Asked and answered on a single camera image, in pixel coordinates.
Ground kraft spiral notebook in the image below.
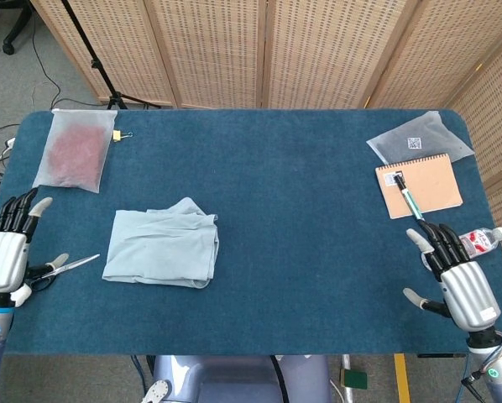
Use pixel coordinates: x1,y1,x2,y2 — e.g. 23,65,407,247
374,153,463,220

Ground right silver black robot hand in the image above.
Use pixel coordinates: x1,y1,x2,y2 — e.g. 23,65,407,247
403,220,502,332

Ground black green marker pen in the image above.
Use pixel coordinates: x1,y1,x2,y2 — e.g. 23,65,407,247
393,172,426,225

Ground black tripod stand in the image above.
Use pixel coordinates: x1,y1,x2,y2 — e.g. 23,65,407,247
60,0,159,111

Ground yellow floor tape strip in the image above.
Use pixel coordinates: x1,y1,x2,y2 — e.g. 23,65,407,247
393,353,411,403

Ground clear plastic water bottle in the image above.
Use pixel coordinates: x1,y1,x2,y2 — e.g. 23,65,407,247
421,227,502,270

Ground pale green T-shirt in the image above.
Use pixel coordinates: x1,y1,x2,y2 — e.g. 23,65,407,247
102,196,220,290

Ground green block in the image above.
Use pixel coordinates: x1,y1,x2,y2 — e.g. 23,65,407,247
343,369,369,390

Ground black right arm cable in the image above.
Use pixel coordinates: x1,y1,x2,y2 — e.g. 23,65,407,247
460,335,502,387

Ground blue carpet table cover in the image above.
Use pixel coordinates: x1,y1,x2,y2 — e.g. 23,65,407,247
0,109,502,358

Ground black office chair base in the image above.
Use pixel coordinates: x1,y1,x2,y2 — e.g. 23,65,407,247
0,0,32,55

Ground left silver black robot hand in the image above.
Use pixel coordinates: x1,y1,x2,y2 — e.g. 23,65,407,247
0,187,70,293

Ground black-handled scissors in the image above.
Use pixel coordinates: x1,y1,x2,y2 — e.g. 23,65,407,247
24,254,101,291

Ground wooden woven folding screen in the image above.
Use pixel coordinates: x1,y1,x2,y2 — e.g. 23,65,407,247
30,0,502,236

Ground blue-grey robot torso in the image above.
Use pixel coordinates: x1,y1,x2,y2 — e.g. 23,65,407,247
141,354,332,403

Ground grey frosted bag QR label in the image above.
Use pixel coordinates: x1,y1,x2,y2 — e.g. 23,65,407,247
366,111,474,165

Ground black floor cable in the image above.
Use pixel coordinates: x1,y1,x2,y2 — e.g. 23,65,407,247
31,16,109,111

